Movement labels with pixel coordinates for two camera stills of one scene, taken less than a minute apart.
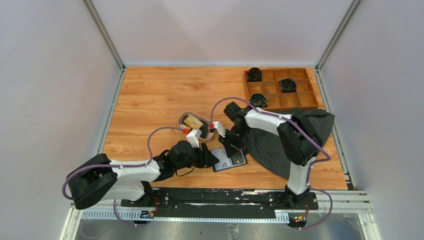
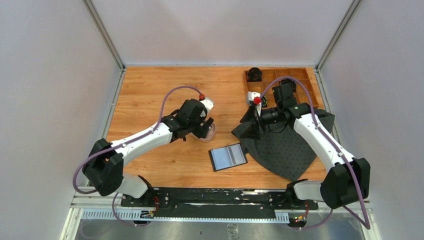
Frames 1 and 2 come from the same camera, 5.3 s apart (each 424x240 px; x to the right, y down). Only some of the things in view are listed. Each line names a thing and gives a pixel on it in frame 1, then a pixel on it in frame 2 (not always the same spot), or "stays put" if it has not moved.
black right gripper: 230,145 to 252,132
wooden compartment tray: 304,97 stays put
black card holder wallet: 239,158 stays put
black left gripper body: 195,158 to 196,128
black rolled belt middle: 287,85 stays put
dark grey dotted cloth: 267,148 stays put
